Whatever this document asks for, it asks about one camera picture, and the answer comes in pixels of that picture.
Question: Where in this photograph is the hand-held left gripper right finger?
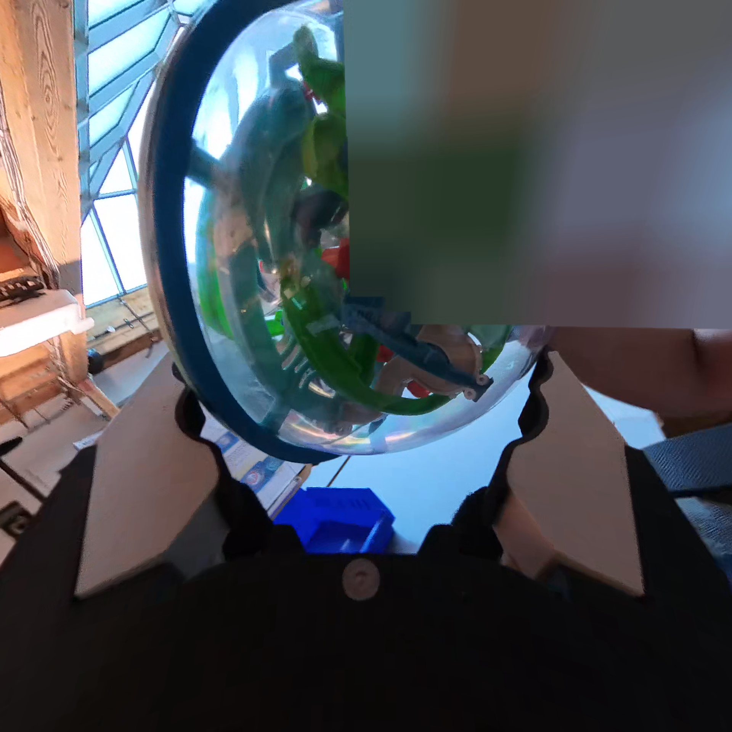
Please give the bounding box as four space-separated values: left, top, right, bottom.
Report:
494 349 646 597

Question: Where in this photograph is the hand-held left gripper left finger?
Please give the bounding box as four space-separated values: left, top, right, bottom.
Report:
74 353 231 599

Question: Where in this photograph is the clear plastic maze ball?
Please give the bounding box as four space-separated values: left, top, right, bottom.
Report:
137 0 554 465

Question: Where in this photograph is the person's right forearm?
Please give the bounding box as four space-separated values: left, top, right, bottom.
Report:
548 327 732 421

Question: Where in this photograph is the black mesh office chair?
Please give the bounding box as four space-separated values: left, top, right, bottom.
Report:
643 429 732 573

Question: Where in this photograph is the printed paper sheet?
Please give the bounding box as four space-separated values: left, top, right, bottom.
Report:
203 414 307 512

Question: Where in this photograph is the blue plastic bin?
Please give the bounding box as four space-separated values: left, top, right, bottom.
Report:
273 487 396 555

